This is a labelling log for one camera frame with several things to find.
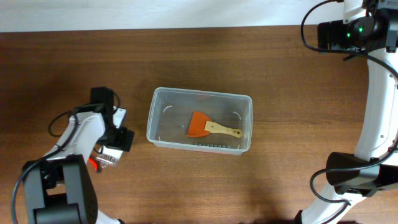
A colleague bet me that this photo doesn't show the clear case coloured bits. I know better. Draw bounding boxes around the clear case coloured bits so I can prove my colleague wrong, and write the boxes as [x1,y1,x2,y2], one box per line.
[95,146,123,169]

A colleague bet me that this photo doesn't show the orange scraper wooden handle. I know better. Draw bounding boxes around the orange scraper wooden handle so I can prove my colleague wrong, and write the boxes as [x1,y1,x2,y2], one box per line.
[187,111,244,138]

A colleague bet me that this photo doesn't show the orange socket bit rail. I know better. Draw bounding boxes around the orange socket bit rail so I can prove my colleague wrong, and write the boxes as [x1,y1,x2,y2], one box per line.
[195,143,231,149]

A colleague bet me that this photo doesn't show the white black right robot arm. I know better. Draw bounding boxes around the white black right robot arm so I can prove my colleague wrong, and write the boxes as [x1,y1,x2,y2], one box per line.
[294,0,397,223]

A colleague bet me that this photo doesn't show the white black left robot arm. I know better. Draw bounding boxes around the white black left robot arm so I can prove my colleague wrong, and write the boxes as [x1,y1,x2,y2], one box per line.
[11,86,134,223]

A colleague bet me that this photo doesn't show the clear plastic container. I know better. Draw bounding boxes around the clear plastic container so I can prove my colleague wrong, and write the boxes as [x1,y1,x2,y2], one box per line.
[146,87,253,155]

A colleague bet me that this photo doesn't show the red handled pliers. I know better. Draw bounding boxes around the red handled pliers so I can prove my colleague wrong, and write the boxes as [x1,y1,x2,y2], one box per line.
[88,157,101,174]

